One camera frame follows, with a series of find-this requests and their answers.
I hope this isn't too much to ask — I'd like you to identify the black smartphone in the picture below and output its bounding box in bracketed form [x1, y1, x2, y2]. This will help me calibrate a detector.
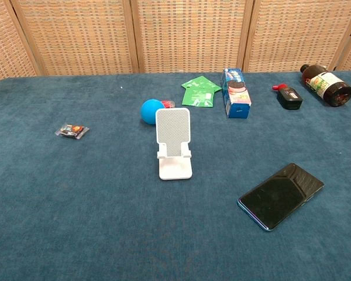
[237, 163, 325, 232]

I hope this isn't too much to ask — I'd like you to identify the white phone stand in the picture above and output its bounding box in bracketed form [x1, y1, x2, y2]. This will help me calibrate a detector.
[155, 107, 193, 180]

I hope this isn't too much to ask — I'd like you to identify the blue ball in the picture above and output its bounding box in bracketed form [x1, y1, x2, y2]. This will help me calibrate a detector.
[140, 99, 165, 126]

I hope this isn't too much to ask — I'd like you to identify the green snack packet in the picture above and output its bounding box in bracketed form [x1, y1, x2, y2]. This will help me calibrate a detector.
[181, 76, 222, 94]
[181, 87, 218, 108]

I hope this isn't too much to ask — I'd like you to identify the blue cookie box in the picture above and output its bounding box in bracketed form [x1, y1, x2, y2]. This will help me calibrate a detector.
[221, 68, 252, 119]

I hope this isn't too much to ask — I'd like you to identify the blue velvet table cloth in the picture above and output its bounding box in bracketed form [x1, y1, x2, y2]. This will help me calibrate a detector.
[0, 69, 351, 281]

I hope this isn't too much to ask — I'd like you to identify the wrapped dark candy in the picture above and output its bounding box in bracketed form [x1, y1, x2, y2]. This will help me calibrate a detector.
[54, 122, 90, 139]

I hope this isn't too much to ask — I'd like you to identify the woven bamboo folding screen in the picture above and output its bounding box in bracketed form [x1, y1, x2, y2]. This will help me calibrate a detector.
[0, 0, 351, 87]

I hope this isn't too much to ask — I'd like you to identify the small black bottle red cap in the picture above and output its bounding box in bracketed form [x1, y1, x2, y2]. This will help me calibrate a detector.
[272, 83, 304, 111]

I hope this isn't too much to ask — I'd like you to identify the large dark drink bottle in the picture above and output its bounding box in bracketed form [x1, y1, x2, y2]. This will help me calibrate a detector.
[300, 63, 351, 108]

